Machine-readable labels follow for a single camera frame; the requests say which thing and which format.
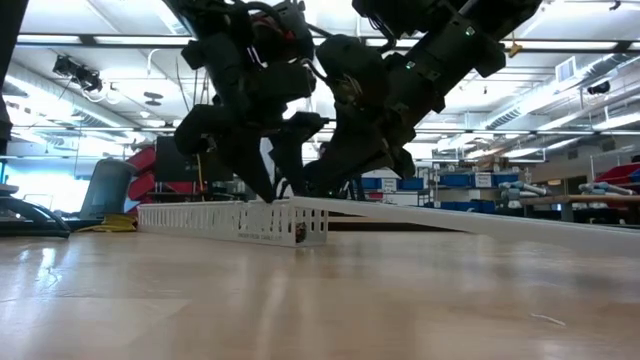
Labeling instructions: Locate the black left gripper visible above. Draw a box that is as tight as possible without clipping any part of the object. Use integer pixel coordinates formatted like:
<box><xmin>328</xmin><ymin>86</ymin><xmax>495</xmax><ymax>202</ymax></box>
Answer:
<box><xmin>172</xmin><ymin>29</ymin><xmax>331</xmax><ymax>205</ymax></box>

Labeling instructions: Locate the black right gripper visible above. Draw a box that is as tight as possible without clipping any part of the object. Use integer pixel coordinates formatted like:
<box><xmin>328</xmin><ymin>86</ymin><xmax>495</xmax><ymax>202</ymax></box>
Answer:
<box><xmin>302</xmin><ymin>33</ymin><xmax>419</xmax><ymax>198</ymax></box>

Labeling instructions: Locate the white slotted cable raceway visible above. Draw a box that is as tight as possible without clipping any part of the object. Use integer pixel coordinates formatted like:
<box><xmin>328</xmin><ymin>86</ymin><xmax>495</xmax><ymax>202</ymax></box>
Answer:
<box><xmin>136</xmin><ymin>197</ymin><xmax>330</xmax><ymax>249</ymax></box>

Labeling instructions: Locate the white raceway cover strip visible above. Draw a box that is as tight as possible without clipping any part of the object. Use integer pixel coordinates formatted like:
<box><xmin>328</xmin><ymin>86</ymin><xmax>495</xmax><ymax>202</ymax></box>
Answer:
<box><xmin>289</xmin><ymin>195</ymin><xmax>640</xmax><ymax>260</ymax></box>

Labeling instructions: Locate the black monitor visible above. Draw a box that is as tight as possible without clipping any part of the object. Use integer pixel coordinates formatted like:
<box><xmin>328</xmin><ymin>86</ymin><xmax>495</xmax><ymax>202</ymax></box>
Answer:
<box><xmin>154</xmin><ymin>135</ymin><xmax>235</xmax><ymax>184</ymax></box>

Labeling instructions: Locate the red zigzag panel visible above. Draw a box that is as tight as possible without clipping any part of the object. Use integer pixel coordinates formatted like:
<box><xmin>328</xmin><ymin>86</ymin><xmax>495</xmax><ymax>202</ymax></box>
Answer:
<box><xmin>125</xmin><ymin>145</ymin><xmax>199</xmax><ymax>205</ymax></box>

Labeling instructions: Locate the grey foam roll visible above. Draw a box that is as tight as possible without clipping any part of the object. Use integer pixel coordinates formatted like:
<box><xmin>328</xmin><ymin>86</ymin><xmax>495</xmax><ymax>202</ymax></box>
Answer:
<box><xmin>578</xmin><ymin>181</ymin><xmax>627</xmax><ymax>197</ymax></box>
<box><xmin>498</xmin><ymin>180</ymin><xmax>550</xmax><ymax>200</ymax></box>

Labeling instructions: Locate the black ceiling-mounted device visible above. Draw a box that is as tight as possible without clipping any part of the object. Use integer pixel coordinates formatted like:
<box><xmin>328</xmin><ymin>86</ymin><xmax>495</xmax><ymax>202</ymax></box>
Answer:
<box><xmin>52</xmin><ymin>53</ymin><xmax>104</xmax><ymax>94</ymax></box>

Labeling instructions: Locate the wooden workbench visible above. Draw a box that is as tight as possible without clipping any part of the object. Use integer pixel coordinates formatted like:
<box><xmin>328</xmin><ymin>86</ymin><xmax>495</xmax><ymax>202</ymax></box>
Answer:
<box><xmin>519</xmin><ymin>193</ymin><xmax>640</xmax><ymax>224</ymax></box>

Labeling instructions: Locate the black ceiling box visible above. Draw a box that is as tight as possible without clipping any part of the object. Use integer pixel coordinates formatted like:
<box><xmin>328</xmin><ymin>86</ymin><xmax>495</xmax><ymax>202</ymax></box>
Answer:
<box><xmin>586</xmin><ymin>79</ymin><xmax>612</xmax><ymax>97</ymax></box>

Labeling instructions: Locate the red storage bin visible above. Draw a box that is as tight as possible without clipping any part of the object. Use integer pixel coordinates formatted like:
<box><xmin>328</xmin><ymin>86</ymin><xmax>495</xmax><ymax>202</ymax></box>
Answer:
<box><xmin>594</xmin><ymin>162</ymin><xmax>640</xmax><ymax>186</ymax></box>

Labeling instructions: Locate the black aluminium frame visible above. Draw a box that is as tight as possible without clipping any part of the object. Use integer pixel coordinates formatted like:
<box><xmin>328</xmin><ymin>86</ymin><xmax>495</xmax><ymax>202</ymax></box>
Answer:
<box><xmin>327</xmin><ymin>219</ymin><xmax>640</xmax><ymax>236</ymax></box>

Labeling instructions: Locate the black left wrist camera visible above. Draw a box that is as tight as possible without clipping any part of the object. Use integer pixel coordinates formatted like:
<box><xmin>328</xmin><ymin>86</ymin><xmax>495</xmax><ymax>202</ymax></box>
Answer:
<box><xmin>249</xmin><ymin>0</ymin><xmax>317</xmax><ymax>64</ymax></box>

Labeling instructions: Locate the yellow wire spool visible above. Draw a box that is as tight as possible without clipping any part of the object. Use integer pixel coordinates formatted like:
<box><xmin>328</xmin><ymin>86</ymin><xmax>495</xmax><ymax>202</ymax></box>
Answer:
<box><xmin>75</xmin><ymin>213</ymin><xmax>139</xmax><ymax>234</ymax></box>

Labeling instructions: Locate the hanging yellow-tipped cord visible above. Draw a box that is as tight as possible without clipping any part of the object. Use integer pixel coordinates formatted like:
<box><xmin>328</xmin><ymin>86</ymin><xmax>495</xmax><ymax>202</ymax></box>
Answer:
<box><xmin>507</xmin><ymin>30</ymin><xmax>524</xmax><ymax>60</ymax></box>

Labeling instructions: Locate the black looped cable bundle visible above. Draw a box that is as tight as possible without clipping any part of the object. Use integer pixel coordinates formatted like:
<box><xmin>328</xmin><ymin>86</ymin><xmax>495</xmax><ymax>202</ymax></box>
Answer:
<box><xmin>0</xmin><ymin>183</ymin><xmax>72</xmax><ymax>240</ymax></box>

